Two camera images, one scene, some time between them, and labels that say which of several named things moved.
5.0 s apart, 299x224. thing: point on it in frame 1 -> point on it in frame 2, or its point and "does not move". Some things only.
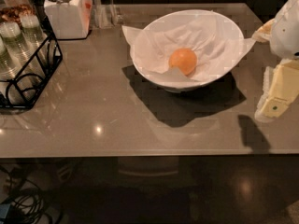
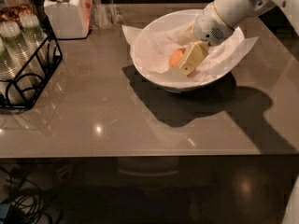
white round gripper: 286,32 -> 210,29
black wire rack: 29,49 does not move
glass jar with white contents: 70,14 does not move
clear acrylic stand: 104,16 does not move
